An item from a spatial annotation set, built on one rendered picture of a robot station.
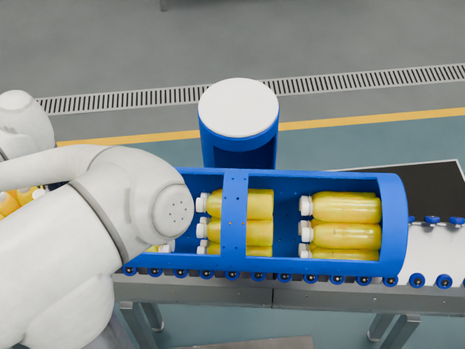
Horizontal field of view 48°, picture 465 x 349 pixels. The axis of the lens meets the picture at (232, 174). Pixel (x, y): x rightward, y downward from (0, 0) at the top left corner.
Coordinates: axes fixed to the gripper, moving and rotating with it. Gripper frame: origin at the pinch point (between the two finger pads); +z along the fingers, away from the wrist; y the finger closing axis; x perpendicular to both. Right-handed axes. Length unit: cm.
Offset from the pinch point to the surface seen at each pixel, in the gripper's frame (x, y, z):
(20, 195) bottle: -19.1, -8.9, 9.0
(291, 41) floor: 71, -210, 116
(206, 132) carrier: 33, -41, 16
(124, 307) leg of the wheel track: 7, 7, 53
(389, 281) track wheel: 89, 9, 20
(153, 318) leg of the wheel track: 8, -7, 100
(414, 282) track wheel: 96, 9, 19
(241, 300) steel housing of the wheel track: 47, 12, 31
